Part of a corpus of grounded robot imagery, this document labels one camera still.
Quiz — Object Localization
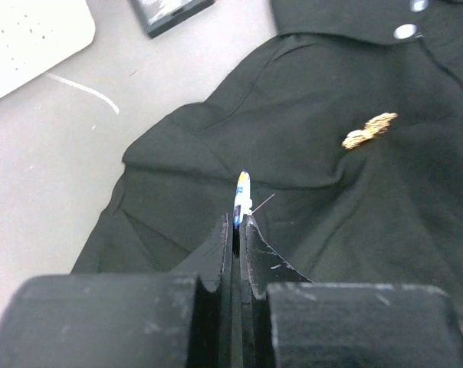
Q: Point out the black button shirt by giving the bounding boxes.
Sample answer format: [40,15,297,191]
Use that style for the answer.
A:
[74,1,463,319]

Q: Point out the white perforated plastic basket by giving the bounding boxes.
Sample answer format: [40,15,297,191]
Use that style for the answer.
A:
[0,0,96,99]

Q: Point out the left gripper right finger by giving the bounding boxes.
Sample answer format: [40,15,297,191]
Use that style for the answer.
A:
[238,216,463,367]

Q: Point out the black box blue brooch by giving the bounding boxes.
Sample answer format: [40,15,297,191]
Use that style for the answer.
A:
[130,0,215,38]

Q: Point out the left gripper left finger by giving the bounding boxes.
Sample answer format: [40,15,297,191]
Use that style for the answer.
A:
[0,216,232,367]

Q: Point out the gold brooch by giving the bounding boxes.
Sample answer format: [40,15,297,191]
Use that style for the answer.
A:
[341,113,399,150]

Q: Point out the round blue painted brooch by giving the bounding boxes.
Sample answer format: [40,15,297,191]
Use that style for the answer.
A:
[232,170,275,258]

